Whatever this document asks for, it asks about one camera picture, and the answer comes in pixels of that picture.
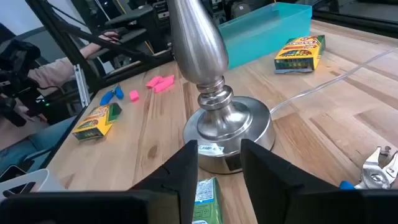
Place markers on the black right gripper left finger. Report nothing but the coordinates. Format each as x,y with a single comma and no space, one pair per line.
174,174

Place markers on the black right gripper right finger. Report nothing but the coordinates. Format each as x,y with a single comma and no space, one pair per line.
273,186

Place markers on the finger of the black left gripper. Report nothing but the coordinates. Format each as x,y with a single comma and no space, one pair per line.
133,35
133,17

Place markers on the yellow green crayon box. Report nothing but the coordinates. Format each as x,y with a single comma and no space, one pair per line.
206,202
298,51
93,121

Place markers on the pink eraser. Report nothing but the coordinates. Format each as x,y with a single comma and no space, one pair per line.
164,84
154,81
134,95

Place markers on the silver lamp with white shade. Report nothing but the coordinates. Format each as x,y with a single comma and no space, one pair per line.
202,46

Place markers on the person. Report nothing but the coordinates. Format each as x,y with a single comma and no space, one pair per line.
53,74

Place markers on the black teleoperation device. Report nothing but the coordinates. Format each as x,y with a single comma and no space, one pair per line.
15,62

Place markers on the teal translucent plastic bin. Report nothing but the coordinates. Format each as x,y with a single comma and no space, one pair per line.
264,34

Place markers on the silver aluminium bracket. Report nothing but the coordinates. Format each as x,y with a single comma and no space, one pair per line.
81,85

